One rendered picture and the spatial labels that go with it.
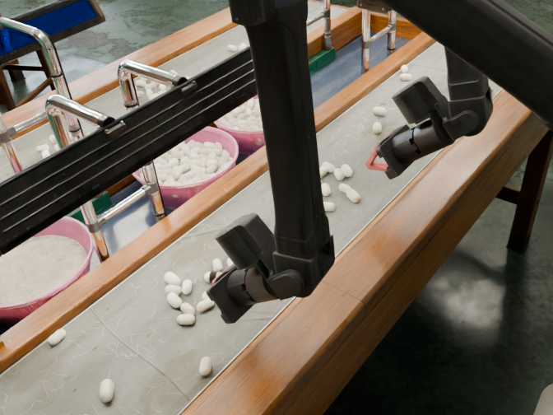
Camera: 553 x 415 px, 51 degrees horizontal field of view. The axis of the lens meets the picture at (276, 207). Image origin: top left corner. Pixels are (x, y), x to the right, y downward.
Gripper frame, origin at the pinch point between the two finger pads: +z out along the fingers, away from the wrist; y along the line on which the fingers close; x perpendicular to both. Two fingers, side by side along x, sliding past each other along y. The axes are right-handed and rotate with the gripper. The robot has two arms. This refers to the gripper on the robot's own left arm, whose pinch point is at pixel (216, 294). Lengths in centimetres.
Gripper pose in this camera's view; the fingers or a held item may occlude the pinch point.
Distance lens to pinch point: 98.9
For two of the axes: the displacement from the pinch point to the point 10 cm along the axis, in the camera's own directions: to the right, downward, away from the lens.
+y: -6.4, 5.2, -5.7
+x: 5.6, 8.2, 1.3
